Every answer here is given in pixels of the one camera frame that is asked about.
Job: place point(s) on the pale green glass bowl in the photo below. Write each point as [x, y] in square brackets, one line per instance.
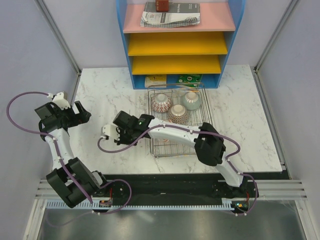
[191, 101]

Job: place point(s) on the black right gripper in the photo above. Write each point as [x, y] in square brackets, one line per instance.
[122, 141]

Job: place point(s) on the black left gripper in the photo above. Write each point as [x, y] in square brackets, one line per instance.
[78, 119]

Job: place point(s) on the blue triangle pattern bowl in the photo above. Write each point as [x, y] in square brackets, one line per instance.
[161, 103]

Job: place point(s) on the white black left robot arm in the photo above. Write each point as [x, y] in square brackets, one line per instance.
[70, 178]

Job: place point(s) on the brown wooden block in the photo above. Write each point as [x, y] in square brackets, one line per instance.
[163, 5]

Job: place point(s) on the green book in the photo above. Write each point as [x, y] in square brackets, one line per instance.
[189, 80]

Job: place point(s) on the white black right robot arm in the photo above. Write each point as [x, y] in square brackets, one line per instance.
[212, 149]

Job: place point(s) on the blue shelf unit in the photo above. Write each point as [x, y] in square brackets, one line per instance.
[199, 49]

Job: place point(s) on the yellow illustrated book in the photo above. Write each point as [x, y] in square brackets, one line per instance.
[157, 80]

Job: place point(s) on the brown dotted pattern bowl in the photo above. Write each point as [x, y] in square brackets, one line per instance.
[178, 114]

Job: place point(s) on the grey manual booklet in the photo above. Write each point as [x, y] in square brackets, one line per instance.
[178, 15]

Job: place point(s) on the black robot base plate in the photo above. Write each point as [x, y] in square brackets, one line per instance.
[183, 189]

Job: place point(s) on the white slotted cable duct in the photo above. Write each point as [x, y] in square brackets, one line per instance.
[107, 205]

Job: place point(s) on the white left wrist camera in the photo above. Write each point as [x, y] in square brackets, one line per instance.
[60, 99]

